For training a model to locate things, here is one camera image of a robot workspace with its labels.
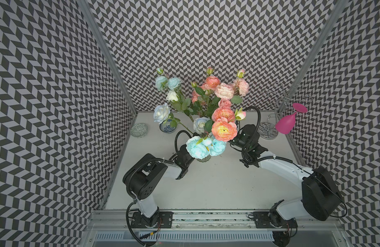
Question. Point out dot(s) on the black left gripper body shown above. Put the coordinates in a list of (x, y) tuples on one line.
[(186, 153)]

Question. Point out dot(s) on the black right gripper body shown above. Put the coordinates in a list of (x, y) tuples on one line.
[(242, 136)]

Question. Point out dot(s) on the clear glass vase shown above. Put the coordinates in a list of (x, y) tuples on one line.
[(207, 158)]

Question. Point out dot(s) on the light pink rose stem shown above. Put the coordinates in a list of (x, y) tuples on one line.
[(236, 91)]

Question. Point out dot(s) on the coral pink rose stem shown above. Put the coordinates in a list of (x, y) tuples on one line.
[(209, 86)]

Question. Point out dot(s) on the pink peony flower stem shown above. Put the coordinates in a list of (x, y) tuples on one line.
[(224, 127)]

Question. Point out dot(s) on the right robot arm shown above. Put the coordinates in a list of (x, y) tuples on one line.
[(320, 196)]

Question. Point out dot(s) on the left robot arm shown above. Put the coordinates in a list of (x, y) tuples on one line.
[(142, 179)]

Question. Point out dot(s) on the turquoise artificial flower stem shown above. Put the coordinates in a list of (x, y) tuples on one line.
[(200, 148)]

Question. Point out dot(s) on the blue patterned small bowl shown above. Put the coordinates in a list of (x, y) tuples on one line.
[(168, 126)]

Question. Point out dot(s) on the pink plastic wine glass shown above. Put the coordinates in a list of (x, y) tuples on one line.
[(287, 123)]

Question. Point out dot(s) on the white and blue flower stem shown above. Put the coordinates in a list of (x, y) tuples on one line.
[(176, 101)]

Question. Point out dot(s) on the clear glass lidded dish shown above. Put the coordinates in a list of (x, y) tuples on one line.
[(139, 130)]

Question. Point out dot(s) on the chrome wire glass rack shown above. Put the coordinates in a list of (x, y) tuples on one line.
[(282, 107)]

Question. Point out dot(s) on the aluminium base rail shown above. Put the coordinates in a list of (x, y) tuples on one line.
[(209, 228)]

